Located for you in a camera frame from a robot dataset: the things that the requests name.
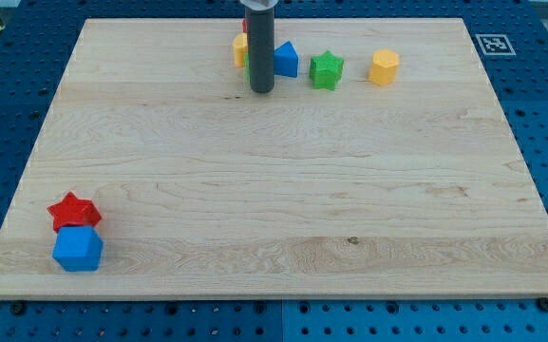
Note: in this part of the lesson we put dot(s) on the green star block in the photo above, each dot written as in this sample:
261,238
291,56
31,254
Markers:
326,70

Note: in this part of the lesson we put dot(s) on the blue cube block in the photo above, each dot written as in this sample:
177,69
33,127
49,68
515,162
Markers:
78,249

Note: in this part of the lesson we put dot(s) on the white fiducial marker tag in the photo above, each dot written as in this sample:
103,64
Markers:
493,44

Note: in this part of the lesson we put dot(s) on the yellow block behind pusher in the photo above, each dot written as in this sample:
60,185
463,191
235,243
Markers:
240,49

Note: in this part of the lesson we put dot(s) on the light wooden board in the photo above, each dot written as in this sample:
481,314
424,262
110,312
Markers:
207,190

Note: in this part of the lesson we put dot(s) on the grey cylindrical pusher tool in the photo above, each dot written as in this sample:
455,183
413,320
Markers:
261,49

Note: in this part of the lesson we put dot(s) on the red star block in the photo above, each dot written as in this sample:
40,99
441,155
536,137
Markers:
72,211

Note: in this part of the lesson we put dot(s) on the blue triangle block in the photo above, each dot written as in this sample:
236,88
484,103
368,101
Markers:
286,60

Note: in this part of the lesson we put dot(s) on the yellow hexagon block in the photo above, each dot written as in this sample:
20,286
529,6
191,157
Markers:
384,67

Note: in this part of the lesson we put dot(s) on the green block behind pusher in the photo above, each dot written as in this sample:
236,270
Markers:
247,70

